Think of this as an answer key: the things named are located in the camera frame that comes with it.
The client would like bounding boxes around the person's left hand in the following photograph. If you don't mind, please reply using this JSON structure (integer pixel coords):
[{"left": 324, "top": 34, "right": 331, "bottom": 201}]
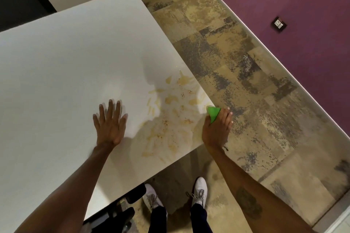
[{"left": 93, "top": 99, "right": 129, "bottom": 148}]

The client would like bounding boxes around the person's right hand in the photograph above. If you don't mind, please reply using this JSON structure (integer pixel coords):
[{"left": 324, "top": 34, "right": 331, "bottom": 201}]
[{"left": 201, "top": 107, "right": 234, "bottom": 151}]

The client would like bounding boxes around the person's left forearm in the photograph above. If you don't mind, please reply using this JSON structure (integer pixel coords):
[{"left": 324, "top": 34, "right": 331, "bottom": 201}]
[{"left": 14, "top": 144, "right": 115, "bottom": 233}]

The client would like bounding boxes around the person's right forearm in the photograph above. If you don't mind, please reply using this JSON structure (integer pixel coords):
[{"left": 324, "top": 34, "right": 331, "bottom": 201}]
[{"left": 205, "top": 145, "right": 319, "bottom": 233}]

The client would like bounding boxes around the brown spill stain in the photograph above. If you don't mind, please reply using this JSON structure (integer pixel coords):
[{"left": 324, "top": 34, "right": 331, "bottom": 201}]
[{"left": 131, "top": 70, "right": 215, "bottom": 163}]

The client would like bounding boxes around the person's right white shoe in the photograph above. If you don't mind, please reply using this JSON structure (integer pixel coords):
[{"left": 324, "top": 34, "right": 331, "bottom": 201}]
[{"left": 190, "top": 177, "right": 208, "bottom": 209}]

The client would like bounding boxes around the person's white shoe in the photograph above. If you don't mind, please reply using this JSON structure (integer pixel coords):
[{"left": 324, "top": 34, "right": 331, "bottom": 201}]
[
  {"left": 142, "top": 183, "right": 165, "bottom": 213},
  {"left": 190, "top": 177, "right": 208, "bottom": 209}
]

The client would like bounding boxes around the person's left white shoe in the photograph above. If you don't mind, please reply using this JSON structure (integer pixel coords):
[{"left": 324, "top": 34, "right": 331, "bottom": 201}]
[{"left": 142, "top": 183, "right": 165, "bottom": 213}]

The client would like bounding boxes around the person's right leg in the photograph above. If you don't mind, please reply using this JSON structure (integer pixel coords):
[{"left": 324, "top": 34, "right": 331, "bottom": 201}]
[{"left": 190, "top": 203, "right": 213, "bottom": 233}]

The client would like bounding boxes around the person's leg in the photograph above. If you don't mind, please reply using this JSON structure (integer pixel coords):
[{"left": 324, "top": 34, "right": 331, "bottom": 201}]
[
  {"left": 190, "top": 203, "right": 213, "bottom": 233},
  {"left": 148, "top": 206, "right": 168, "bottom": 233}
]

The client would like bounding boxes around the person's left leg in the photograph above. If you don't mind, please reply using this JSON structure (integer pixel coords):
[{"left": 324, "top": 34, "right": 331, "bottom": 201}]
[{"left": 148, "top": 206, "right": 168, "bottom": 233}]

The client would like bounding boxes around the black wall socket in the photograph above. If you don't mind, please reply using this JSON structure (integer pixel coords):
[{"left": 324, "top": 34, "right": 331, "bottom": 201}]
[{"left": 271, "top": 16, "right": 287, "bottom": 33}]

